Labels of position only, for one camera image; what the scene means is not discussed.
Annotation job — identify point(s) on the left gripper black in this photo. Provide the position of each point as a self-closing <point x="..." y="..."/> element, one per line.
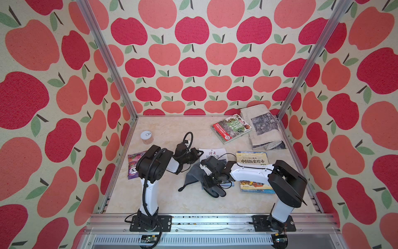
<point x="194" y="152"/>

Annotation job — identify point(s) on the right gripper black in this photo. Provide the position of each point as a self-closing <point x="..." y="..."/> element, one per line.
<point x="206" y="182"/>

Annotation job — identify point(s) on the grey microfibre cloth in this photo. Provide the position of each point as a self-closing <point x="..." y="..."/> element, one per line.
<point x="196" y="174"/>

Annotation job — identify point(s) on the blue science book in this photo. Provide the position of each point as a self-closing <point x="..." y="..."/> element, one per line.
<point x="219" y="154"/>

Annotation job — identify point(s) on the blue sunflower magazine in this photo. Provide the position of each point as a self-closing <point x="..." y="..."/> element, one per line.
<point x="258" y="190"/>

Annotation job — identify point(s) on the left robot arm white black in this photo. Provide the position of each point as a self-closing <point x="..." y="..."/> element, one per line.
<point x="152" y="166"/>

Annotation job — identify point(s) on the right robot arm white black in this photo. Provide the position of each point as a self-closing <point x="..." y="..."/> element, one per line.
<point x="287" y="183"/>

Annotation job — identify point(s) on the red green book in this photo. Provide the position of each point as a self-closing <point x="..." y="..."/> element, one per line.
<point x="231" y="128"/>

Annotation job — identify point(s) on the white round tape roll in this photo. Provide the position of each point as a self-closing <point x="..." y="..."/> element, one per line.
<point x="147" y="137"/>

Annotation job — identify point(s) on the folded newspaper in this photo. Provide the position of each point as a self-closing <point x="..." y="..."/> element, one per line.
<point x="265" y="133"/>

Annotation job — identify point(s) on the purple candy bag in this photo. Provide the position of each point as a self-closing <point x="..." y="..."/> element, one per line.
<point x="132" y="163"/>

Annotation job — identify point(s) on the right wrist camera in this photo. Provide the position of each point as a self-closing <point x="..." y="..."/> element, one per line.
<point x="213" y="164"/>

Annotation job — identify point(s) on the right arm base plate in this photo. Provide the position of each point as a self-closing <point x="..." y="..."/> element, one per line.
<point x="262" y="223"/>

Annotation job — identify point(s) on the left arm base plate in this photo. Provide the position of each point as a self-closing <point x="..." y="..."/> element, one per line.
<point x="142" y="223"/>

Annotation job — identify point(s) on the aluminium front rail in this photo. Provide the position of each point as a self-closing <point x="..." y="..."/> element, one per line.
<point x="212" y="231"/>

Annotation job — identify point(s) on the right aluminium frame post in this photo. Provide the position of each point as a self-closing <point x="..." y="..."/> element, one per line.
<point x="338" y="12"/>

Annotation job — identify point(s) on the aluminium frame post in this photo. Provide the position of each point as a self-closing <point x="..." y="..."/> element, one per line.
<point x="94" y="27"/>
<point x="338" y="12"/>

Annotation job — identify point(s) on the left aluminium frame post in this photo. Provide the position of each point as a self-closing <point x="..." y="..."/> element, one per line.
<point x="94" y="27"/>

